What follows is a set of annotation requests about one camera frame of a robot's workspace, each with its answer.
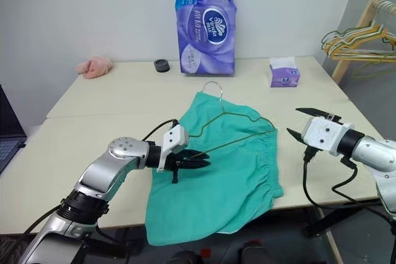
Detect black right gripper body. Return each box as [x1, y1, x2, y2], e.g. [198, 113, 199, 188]
[321, 111, 343, 125]

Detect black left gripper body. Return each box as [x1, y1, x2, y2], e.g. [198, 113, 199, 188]
[162, 148, 188, 184]

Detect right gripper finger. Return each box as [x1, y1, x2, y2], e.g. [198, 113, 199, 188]
[286, 127, 305, 147]
[295, 107, 326, 119]

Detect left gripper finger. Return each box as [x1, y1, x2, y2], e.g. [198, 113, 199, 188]
[181, 149, 212, 164]
[178, 160, 212, 171]

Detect green shorts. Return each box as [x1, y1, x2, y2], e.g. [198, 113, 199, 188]
[144, 90, 284, 246]

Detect thin wire hanger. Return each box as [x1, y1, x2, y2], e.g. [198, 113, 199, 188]
[185, 80, 278, 161]

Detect purple tissue box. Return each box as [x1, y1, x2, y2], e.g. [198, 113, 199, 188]
[266, 56, 303, 88]

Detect bunch of hangers on rack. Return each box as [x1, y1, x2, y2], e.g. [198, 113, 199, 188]
[331, 0, 396, 84]

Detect dark grey rounded shape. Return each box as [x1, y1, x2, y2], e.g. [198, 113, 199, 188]
[168, 250, 202, 264]
[238, 241, 270, 264]

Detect black metal table leg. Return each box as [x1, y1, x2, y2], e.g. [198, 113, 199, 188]
[304, 201, 384, 237]

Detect black round puck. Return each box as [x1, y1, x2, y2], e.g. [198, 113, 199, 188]
[153, 58, 171, 74]

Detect light wooden rack leg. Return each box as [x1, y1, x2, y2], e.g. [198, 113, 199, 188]
[317, 207, 345, 264]

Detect purple Vinda tissue pack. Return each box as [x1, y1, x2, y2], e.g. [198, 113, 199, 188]
[174, 0, 239, 76]

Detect dark laptop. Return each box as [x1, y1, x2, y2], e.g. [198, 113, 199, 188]
[0, 83, 28, 175]

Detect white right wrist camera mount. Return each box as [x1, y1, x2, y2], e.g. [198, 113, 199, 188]
[301, 116, 355, 156]

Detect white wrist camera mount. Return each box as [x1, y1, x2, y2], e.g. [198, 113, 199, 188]
[301, 116, 355, 156]
[156, 124, 189, 174]

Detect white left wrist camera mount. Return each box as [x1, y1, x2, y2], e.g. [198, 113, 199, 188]
[156, 124, 189, 174]

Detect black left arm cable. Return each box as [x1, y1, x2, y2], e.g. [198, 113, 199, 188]
[18, 118, 181, 246]

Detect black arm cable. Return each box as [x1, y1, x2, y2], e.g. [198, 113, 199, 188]
[302, 145, 382, 208]
[18, 118, 181, 246]

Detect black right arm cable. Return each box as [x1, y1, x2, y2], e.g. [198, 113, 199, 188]
[302, 145, 382, 208]

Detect light green wire hanger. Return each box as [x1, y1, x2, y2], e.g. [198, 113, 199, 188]
[352, 55, 396, 79]

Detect white wire hanger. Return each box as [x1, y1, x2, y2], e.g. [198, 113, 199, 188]
[323, 40, 396, 58]

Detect dark green wire hanger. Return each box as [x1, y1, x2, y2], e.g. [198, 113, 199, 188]
[321, 28, 352, 49]

